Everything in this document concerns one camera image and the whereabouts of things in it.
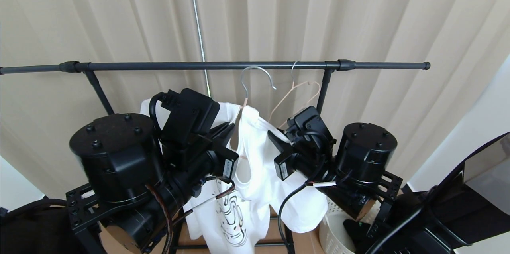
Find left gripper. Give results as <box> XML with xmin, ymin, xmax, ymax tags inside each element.
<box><xmin>100</xmin><ymin>142</ymin><xmax>240</xmax><ymax>254</ymax></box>

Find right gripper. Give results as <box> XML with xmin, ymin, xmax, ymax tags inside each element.
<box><xmin>274</xmin><ymin>142</ymin><xmax>383</xmax><ymax>222</ymax></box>

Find white printed t-shirt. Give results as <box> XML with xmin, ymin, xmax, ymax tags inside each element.
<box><xmin>139</xmin><ymin>98</ymin><xmax>329</xmax><ymax>254</ymax></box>

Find pink clothes hanger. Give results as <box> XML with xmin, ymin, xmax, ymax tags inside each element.
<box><xmin>237</xmin><ymin>65</ymin><xmax>278</xmax><ymax>161</ymax></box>
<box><xmin>267</xmin><ymin>61</ymin><xmax>322</xmax><ymax>129</ymax></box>

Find black shorts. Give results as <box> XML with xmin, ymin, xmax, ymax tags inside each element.
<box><xmin>343</xmin><ymin>218</ymin><xmax>377</xmax><ymax>254</ymax></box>

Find white laundry basket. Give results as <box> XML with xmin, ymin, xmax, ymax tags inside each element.
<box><xmin>319</xmin><ymin>200</ymin><xmax>383</xmax><ymax>254</ymax></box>

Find black clothes rack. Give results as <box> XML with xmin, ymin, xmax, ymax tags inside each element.
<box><xmin>0</xmin><ymin>60</ymin><xmax>431</xmax><ymax>254</ymax></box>

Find beige curtain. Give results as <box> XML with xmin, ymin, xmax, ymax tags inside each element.
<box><xmin>0</xmin><ymin>0</ymin><xmax>510</xmax><ymax>201</ymax></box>

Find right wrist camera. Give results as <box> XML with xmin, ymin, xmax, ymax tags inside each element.
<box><xmin>285</xmin><ymin>106</ymin><xmax>337</xmax><ymax>155</ymax></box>

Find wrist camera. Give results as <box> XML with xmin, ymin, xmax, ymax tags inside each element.
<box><xmin>285</xmin><ymin>106</ymin><xmax>337</xmax><ymax>155</ymax></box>
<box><xmin>159</xmin><ymin>88</ymin><xmax>220</xmax><ymax>159</ymax></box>

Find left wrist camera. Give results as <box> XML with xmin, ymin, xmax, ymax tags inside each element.
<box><xmin>159</xmin><ymin>88</ymin><xmax>220</xmax><ymax>159</ymax></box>

